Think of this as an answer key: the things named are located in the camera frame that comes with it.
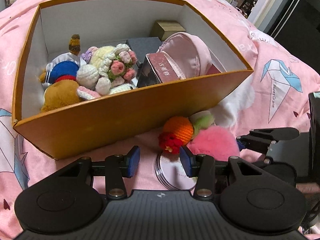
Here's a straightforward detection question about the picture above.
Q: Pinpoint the pink fluffy pompom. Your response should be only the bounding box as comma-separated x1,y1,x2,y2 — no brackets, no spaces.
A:
187,126,240,161

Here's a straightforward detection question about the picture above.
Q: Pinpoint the orange red crochet toy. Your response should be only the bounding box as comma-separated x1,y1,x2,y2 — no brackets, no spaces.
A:
158,112,216,155

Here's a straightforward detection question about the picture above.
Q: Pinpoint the dark grey small box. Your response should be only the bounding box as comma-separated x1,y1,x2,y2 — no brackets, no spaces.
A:
126,37,162,61

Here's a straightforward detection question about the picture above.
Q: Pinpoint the brown kraft small box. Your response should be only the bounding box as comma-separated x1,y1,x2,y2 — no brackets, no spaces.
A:
149,20,185,41

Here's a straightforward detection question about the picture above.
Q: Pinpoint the orange cardboard storage box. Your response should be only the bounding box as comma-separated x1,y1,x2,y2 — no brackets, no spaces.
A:
12,0,253,160

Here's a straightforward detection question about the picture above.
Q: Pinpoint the pink printed bed quilt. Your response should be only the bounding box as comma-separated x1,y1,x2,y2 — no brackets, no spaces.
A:
1,0,319,239

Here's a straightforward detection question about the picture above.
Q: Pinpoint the crochet flower bouquet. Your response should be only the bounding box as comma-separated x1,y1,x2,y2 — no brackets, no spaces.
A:
76,43,137,100

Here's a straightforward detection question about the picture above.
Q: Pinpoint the brown plush sailor doll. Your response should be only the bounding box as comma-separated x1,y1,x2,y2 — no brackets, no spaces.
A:
39,34,85,113

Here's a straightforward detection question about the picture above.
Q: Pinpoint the dark pink printed carton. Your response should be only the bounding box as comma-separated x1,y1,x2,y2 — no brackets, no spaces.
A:
137,52,180,88

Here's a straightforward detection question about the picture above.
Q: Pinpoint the pink satin pouch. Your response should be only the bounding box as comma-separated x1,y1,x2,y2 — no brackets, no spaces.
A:
157,32,227,79

